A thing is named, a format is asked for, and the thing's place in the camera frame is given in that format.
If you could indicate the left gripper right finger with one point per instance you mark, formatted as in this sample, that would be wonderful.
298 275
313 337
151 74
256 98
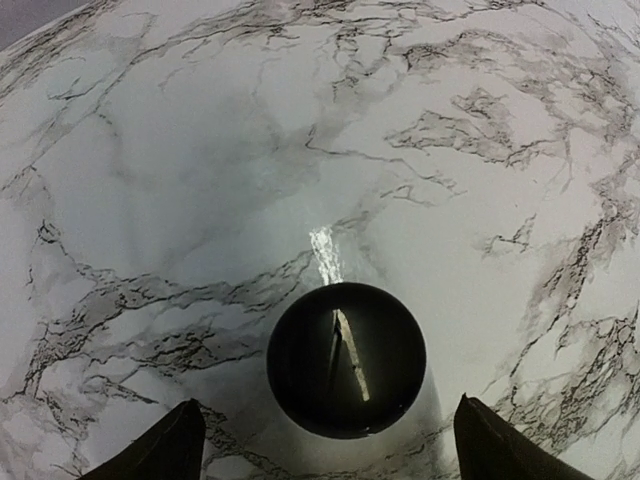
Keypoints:
488 447

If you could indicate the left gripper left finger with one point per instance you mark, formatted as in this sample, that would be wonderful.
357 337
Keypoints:
171 449

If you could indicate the black round charging case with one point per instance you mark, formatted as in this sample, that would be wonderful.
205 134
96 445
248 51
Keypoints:
346 360

